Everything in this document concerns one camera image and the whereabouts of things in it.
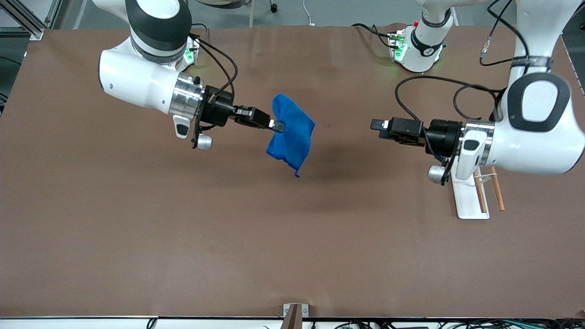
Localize grey metal table bracket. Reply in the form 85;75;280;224
283;303;309;318

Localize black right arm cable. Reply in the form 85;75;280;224
191;34;239;99

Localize blue microfibre towel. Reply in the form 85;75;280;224
266;93;316;178

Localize white rack with wooden bars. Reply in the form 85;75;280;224
450;165;506;220

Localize aluminium frame profile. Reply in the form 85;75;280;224
0;0;46;41

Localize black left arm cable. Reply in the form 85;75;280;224
395;0;553;122

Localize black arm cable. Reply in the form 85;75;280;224
191;34;239;99
395;0;553;122

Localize black cable bundle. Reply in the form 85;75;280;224
311;319;585;329

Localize metal chair legs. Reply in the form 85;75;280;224
194;0;255;28

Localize brown camera mount post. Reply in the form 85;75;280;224
280;304;302;329

